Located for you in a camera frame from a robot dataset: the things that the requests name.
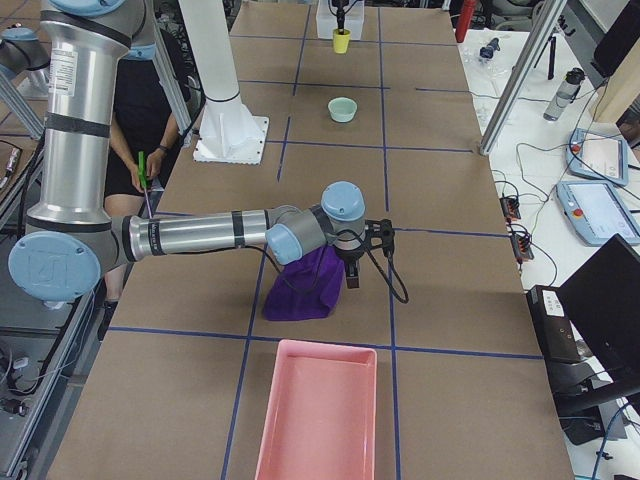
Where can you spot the near teach pendant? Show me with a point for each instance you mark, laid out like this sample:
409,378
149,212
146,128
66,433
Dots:
596,212

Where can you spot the folded blue umbrella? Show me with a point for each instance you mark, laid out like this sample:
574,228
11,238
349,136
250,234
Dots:
488,51

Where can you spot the red cylinder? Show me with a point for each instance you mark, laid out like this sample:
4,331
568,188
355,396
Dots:
464,20

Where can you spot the clear plastic bin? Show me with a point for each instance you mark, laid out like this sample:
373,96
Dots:
326,22

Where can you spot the seated person in black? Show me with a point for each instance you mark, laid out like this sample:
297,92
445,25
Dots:
142,122

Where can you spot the far teach pendant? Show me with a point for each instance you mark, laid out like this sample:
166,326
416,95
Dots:
592,155

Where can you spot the yellow paper cup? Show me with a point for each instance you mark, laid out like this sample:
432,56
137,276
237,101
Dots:
340,40

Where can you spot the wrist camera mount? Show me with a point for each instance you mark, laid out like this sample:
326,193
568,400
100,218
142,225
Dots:
379,234

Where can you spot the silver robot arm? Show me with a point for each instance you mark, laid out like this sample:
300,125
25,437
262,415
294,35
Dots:
70,241

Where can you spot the purple microfiber cloth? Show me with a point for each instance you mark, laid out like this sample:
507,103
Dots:
306,289

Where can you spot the pink plastic tray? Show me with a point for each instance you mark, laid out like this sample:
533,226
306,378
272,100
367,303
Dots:
321,415

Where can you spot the teach pendant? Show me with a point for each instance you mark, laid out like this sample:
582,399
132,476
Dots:
592,155
596,212

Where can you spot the light green bowl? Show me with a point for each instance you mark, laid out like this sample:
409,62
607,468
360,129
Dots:
342,109

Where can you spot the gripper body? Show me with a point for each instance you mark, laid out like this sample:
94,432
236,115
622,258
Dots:
349,258
340,10

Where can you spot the black box device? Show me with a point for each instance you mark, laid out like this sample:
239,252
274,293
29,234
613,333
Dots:
552,326

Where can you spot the clear water bottle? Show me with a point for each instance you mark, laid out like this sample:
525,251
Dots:
566,93

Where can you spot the aluminium frame post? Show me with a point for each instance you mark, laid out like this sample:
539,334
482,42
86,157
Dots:
542,28

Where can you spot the black monitor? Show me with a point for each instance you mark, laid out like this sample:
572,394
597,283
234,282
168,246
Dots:
601,298

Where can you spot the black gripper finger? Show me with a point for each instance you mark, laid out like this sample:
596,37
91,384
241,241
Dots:
340,22
352,274

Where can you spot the green handled tool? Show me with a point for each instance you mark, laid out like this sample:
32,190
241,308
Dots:
142,171

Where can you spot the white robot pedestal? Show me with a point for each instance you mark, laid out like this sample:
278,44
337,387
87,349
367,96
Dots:
228,132

